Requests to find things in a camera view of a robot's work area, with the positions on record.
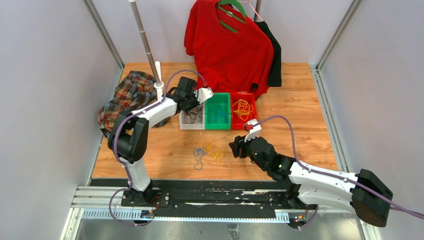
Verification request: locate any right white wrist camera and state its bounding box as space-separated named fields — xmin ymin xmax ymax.
xmin=244 ymin=118 xmax=262 ymax=143

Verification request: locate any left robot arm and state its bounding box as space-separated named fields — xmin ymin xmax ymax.
xmin=108 ymin=77 xmax=201 ymax=207

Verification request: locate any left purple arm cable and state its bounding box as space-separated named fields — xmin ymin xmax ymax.
xmin=108 ymin=69 xmax=208 ymax=227

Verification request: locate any right metal rack pole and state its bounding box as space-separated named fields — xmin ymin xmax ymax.
xmin=253 ymin=0 xmax=264 ymax=22

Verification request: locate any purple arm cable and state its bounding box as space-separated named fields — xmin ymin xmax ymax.
xmin=256 ymin=115 xmax=424 ymax=229
xmin=108 ymin=69 xmax=208 ymax=227

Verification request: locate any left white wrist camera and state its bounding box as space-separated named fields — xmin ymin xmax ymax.
xmin=194 ymin=87 xmax=214 ymax=104

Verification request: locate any plaid flannel shirt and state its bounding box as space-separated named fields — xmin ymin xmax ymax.
xmin=97 ymin=70 xmax=158 ymax=137

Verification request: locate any red t-shirt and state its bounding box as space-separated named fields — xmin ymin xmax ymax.
xmin=183 ymin=0 xmax=274 ymax=98

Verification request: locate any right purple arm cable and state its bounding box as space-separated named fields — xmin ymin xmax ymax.
xmin=256 ymin=115 xmax=424 ymax=229

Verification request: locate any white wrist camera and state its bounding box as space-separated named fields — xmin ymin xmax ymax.
xmin=244 ymin=118 xmax=262 ymax=143
xmin=194 ymin=87 xmax=214 ymax=104

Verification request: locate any green plastic bin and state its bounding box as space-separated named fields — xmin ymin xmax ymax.
xmin=204 ymin=92 xmax=231 ymax=130

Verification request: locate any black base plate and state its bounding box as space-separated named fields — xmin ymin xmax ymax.
xmin=121 ymin=179 xmax=317 ymax=220

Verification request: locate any metal rack pole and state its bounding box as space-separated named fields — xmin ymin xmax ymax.
xmin=253 ymin=0 xmax=264 ymax=22
xmin=128 ymin=0 xmax=156 ymax=81

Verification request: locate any pink clothes hanger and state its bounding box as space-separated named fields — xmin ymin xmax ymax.
xmin=239 ymin=0 xmax=256 ymax=21

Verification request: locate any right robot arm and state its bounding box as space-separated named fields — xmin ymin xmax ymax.
xmin=228 ymin=136 xmax=393 ymax=228

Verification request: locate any green clothes hanger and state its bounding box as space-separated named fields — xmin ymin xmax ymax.
xmin=215 ymin=0 xmax=247 ymax=34

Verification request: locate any red plastic bin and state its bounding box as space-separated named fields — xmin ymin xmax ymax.
xmin=230 ymin=92 xmax=258 ymax=130

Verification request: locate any black garment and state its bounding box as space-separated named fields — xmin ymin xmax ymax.
xmin=255 ymin=21 xmax=282 ymax=88

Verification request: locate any white plastic bin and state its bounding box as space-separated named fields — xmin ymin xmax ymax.
xmin=179 ymin=104 xmax=205 ymax=131

